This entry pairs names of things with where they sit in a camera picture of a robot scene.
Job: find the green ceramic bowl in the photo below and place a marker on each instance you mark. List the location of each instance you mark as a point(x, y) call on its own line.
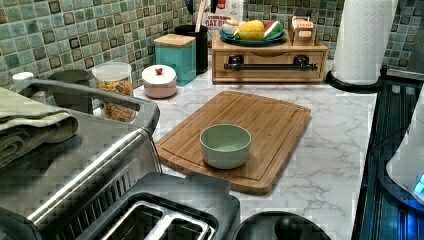
point(225, 146)

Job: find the dark grey cup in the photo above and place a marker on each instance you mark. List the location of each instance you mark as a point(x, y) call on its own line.
point(72, 99)

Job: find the pink pot with white lid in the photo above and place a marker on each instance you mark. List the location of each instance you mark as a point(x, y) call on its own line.
point(159, 81)

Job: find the clear cereal jar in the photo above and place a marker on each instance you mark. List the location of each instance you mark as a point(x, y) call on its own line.
point(115, 77)

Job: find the black two-slot toaster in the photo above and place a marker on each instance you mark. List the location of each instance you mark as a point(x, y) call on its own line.
point(165, 207)

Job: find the plush watermelon slice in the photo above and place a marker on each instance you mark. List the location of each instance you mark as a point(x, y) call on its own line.
point(273, 29)

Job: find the white capped bottle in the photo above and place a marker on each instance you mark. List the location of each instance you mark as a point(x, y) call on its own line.
point(21, 80)

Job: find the stainless toaster oven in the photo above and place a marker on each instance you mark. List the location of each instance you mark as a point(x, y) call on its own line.
point(56, 190)

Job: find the plush peeled banana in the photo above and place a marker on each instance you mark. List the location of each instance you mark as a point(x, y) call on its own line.
point(230, 26)

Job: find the wooden cutting board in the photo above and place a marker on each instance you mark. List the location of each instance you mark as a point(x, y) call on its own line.
point(275, 126)

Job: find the black drawer handle bar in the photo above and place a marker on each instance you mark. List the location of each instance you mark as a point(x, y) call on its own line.
point(300, 63)

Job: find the wooden spatula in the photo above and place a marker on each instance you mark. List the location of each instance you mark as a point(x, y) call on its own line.
point(201, 11)

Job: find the teal plate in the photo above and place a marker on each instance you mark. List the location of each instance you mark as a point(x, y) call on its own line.
point(264, 42)

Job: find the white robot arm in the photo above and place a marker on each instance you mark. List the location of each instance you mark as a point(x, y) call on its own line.
point(406, 167)

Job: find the wooden drawer box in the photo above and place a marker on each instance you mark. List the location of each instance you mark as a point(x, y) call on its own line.
point(282, 53)

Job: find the oat bites cereal box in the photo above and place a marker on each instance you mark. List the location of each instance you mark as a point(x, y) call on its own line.
point(226, 9)

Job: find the paper towel roll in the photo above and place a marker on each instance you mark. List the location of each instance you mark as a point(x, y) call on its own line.
point(362, 40)

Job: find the tea bag box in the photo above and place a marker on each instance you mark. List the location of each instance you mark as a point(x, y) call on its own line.
point(302, 31)

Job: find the teal canister with wooden lid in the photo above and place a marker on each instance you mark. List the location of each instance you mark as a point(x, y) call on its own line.
point(178, 52)

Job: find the black paper towel holder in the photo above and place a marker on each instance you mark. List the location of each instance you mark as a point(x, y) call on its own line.
point(352, 88)

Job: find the folded green towel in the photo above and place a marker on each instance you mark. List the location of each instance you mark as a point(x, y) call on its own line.
point(26, 124)

